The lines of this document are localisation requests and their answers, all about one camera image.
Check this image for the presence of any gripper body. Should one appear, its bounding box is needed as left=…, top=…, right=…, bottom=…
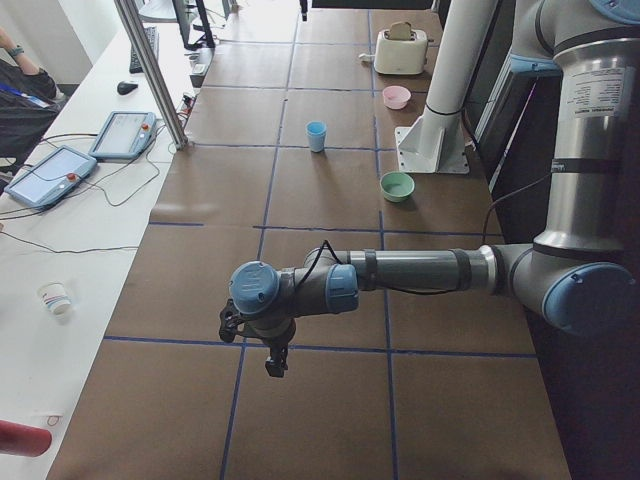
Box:
left=254, top=322, right=296, bottom=351

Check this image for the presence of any light blue cup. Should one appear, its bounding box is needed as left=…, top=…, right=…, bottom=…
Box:
left=307, top=135, right=326, bottom=153
left=306, top=121, right=327, bottom=138

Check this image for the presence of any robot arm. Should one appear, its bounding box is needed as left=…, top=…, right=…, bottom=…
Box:
left=219, top=1, right=639, bottom=377

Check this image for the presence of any green bowl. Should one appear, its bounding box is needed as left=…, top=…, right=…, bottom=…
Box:
left=380, top=171, right=415, bottom=203

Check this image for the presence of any paper cup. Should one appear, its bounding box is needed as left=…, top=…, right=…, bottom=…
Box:
left=37, top=282, right=71, bottom=315

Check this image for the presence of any far teach pendant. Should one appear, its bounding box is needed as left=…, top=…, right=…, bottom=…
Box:
left=89, top=111, right=157, bottom=162

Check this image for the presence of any teach pendant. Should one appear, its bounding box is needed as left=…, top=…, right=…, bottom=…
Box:
left=89, top=111, right=157, bottom=162
left=5, top=146, right=97, bottom=209

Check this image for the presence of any pink bowl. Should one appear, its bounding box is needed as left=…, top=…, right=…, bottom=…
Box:
left=382, top=85, right=412, bottom=110

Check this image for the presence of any near teach pendant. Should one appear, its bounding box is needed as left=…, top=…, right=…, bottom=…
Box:
left=5, top=146, right=97, bottom=209

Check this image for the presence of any red cylinder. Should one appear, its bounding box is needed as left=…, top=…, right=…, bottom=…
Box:
left=0, top=420, right=52, bottom=457

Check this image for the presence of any black computer mouse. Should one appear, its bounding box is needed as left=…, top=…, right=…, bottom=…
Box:
left=116, top=81, right=139, bottom=96

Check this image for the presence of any cream toaster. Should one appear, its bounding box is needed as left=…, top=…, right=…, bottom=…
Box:
left=373, top=29, right=428, bottom=75

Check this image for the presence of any black monitor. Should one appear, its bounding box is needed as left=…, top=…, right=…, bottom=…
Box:
left=172, top=0, right=215, bottom=51

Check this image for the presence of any bread slice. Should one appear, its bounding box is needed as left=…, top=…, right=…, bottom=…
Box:
left=388, top=22, right=412, bottom=41

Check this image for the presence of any black keyboard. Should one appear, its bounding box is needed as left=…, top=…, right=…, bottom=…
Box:
left=128, top=26, right=160, bottom=74

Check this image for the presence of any seated person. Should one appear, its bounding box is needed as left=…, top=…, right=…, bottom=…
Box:
left=1, top=29, right=66, bottom=174

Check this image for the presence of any white mounting pole with base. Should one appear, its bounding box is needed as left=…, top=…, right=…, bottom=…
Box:
left=395, top=0, right=498, bottom=174

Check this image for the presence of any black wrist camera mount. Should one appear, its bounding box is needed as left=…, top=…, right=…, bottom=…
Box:
left=219, top=298, right=248, bottom=343

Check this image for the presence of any aluminium frame post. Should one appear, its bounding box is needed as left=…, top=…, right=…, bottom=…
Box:
left=114, top=0, right=188, bottom=150

